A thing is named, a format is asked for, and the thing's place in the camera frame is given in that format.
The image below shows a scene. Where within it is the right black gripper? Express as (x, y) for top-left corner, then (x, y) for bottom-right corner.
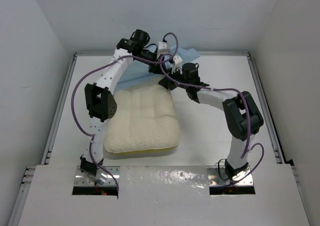
(160, 66), (190, 90)

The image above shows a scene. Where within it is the green and blue satin pillowcase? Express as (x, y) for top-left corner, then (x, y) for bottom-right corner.
(115, 47), (202, 93)

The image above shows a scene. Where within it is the cream pillow with yellow edge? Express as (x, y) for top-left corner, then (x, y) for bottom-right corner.
(104, 76), (181, 154)

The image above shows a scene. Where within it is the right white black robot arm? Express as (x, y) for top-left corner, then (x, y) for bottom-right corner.
(159, 63), (264, 185)

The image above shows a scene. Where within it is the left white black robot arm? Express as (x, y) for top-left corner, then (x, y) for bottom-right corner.
(80, 29), (170, 176)

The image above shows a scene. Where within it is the white front cover board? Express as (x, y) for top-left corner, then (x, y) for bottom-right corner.
(19, 165), (309, 225)

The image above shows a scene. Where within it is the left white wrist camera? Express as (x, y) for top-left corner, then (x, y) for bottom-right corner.
(157, 42), (170, 56)

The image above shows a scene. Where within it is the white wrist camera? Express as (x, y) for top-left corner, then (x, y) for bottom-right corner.
(157, 42), (170, 56)
(171, 56), (183, 73)

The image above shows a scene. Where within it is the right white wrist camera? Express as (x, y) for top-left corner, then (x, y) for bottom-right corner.
(171, 56), (183, 73)

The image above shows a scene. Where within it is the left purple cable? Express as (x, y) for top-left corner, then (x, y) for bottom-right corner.
(71, 32), (180, 194)

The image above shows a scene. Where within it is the purple cable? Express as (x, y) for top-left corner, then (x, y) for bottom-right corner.
(71, 32), (180, 194)
(159, 54), (265, 186)

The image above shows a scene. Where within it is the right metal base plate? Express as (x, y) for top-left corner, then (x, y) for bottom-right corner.
(207, 165), (254, 187)

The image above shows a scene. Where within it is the metal base plate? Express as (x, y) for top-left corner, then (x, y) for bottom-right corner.
(207, 165), (254, 187)
(73, 166), (116, 186)

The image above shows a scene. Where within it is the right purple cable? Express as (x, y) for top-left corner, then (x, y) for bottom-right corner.
(159, 54), (265, 186)

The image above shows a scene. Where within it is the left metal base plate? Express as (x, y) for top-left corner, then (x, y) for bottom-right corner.
(73, 166), (116, 186)

